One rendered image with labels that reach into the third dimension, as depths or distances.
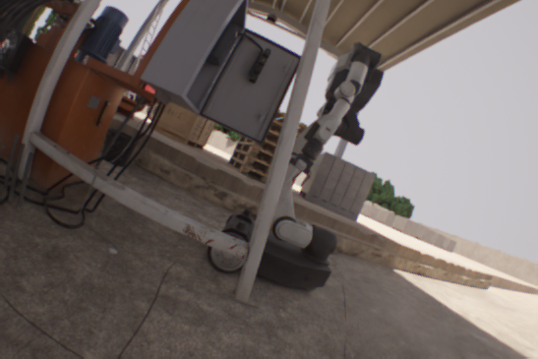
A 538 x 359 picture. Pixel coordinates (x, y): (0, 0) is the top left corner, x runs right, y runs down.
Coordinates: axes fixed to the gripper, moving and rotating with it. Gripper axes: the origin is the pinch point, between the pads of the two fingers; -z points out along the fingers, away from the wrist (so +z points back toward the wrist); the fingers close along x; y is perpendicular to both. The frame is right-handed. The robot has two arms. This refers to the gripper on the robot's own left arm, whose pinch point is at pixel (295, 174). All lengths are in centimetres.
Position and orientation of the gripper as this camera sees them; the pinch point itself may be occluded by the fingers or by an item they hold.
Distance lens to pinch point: 110.7
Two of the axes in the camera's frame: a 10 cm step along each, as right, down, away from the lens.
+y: 0.1, -0.5, -10.0
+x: -8.1, -5.9, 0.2
